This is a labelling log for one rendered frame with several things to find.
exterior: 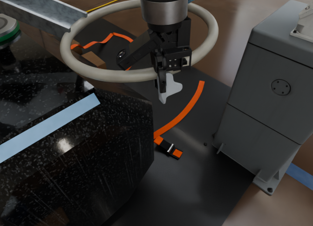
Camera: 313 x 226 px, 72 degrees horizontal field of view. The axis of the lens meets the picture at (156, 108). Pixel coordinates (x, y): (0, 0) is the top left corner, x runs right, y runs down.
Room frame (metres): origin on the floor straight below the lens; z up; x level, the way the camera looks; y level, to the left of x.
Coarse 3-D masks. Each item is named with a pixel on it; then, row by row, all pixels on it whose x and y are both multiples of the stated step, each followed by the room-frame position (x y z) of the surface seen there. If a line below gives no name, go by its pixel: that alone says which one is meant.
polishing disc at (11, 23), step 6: (0, 18) 0.89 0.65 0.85; (6, 18) 0.89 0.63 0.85; (12, 18) 0.89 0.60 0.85; (0, 24) 0.84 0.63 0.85; (6, 24) 0.84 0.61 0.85; (12, 24) 0.84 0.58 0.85; (0, 30) 0.79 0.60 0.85; (6, 30) 0.79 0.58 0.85; (12, 30) 0.81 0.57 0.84; (0, 36) 0.76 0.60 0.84
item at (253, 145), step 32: (256, 32) 0.79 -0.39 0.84; (288, 32) 0.77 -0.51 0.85; (256, 64) 0.76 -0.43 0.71; (288, 64) 0.68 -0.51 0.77; (256, 96) 0.72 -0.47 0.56; (288, 96) 0.64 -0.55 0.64; (224, 128) 0.78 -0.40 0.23; (256, 128) 0.67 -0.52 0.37; (288, 128) 0.59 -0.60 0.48; (256, 160) 0.62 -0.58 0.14; (288, 160) 0.69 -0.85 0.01
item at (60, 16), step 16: (0, 0) 0.71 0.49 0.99; (16, 0) 0.80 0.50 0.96; (32, 0) 0.81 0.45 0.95; (48, 0) 0.79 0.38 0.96; (16, 16) 0.70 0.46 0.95; (32, 16) 0.68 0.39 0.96; (48, 16) 0.75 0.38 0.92; (64, 16) 0.77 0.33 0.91; (80, 16) 0.76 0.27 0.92; (48, 32) 0.67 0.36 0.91; (64, 32) 0.65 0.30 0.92
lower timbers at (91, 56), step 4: (72, 44) 1.87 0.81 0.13; (76, 48) 1.85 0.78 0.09; (80, 48) 1.88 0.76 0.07; (76, 52) 1.84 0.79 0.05; (80, 52) 1.87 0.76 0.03; (88, 52) 1.70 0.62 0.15; (92, 52) 1.70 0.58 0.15; (84, 56) 1.64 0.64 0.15; (88, 56) 1.64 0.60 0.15; (92, 56) 1.64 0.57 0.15; (96, 56) 1.64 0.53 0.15; (88, 60) 1.58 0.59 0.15; (92, 60) 1.58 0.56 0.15; (96, 60) 1.58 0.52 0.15; (100, 60) 1.58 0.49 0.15; (96, 64) 1.52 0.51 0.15; (100, 64) 1.52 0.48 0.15; (104, 64) 1.54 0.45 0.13; (104, 68) 1.53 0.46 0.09
